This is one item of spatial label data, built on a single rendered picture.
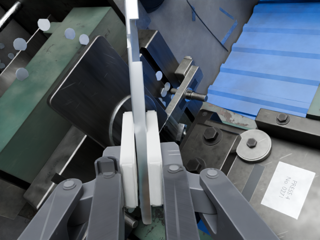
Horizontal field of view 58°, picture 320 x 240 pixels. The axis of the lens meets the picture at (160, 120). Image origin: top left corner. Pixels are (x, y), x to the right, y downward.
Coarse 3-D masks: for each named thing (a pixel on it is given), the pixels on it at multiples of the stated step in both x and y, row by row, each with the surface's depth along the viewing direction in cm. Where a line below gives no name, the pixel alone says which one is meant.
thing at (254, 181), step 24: (192, 144) 49; (216, 144) 47; (240, 144) 47; (264, 144) 45; (288, 144) 44; (192, 168) 45; (216, 168) 44; (240, 168) 46; (264, 168) 44; (288, 168) 42; (312, 168) 41; (240, 192) 44; (264, 192) 42; (288, 192) 41; (312, 192) 39; (264, 216) 40; (288, 216) 39; (312, 216) 38
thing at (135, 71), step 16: (128, 0) 17; (128, 16) 17; (128, 32) 17; (128, 48) 17; (144, 112) 17; (144, 128) 18; (144, 144) 18; (144, 160) 19; (144, 176) 19; (144, 192) 20; (144, 208) 22
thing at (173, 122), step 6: (168, 114) 64; (168, 120) 63; (174, 120) 65; (168, 126) 64; (174, 126) 66; (162, 132) 63; (168, 132) 64; (174, 132) 66; (162, 138) 63; (168, 138) 65; (174, 138) 67
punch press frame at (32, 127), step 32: (64, 32) 65; (96, 32) 60; (32, 64) 64; (64, 64) 58; (32, 96) 57; (0, 128) 56; (32, 128) 55; (64, 128) 60; (0, 160) 52; (32, 160) 56; (160, 224) 75
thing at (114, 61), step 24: (96, 48) 45; (72, 72) 43; (96, 72) 46; (120, 72) 50; (48, 96) 42; (72, 96) 44; (96, 96) 47; (120, 96) 51; (144, 96) 55; (72, 120) 45; (96, 120) 49; (120, 120) 52; (120, 144) 54
